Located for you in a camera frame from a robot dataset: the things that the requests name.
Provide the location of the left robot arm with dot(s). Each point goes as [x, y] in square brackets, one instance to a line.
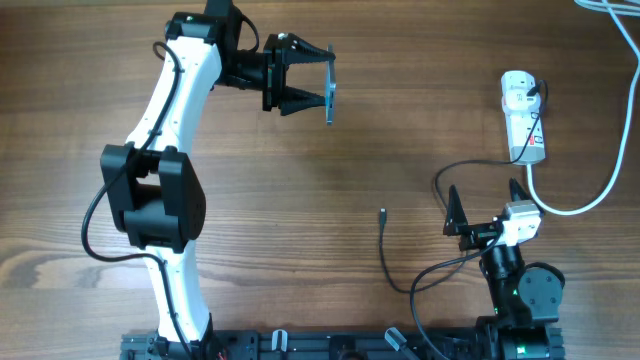
[153, 191]

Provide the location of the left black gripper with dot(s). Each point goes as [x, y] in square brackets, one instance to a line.
[273, 77]

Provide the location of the turquoise Galaxy smartphone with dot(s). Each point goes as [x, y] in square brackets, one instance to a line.
[330, 92]

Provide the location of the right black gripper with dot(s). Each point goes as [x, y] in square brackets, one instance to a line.
[457, 222]

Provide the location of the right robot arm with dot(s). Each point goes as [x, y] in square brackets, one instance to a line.
[523, 295]

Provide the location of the white USB charger plug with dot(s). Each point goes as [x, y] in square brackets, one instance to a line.
[517, 100]

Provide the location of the white power strip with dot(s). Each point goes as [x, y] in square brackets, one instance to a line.
[524, 131]

